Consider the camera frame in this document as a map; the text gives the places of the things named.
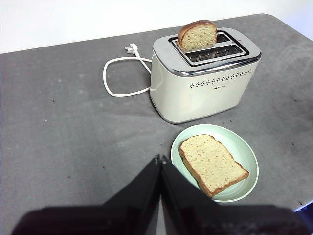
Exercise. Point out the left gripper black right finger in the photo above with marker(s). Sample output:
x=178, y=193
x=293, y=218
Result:
x=207, y=218

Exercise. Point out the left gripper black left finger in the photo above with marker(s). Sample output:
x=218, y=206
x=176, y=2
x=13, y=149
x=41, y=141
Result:
x=110, y=218

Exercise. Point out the pale green round plate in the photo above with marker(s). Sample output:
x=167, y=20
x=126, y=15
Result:
x=239, y=149

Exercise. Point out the cream two-slot toaster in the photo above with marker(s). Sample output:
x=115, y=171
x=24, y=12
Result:
x=195, y=98

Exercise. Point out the large square bread slice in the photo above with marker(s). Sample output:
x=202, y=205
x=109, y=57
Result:
x=212, y=164

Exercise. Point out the small round-topped bread slice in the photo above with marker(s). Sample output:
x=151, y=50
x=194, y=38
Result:
x=198, y=39

